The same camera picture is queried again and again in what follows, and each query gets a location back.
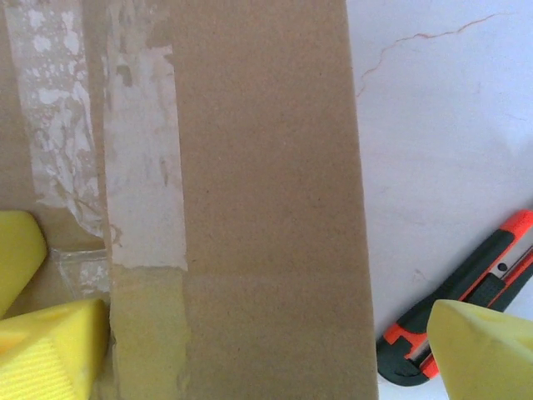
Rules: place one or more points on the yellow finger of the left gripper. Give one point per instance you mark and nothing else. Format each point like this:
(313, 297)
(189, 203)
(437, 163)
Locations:
(18, 254)

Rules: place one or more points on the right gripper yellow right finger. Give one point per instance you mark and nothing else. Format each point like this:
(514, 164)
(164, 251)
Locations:
(487, 358)

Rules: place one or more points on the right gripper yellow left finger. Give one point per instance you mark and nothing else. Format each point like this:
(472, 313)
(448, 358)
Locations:
(50, 358)

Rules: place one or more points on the orange black utility knife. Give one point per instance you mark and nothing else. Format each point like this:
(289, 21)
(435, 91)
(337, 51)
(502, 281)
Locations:
(470, 283)

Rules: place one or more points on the brown taped cardboard box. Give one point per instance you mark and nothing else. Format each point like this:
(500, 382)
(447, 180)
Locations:
(270, 166)

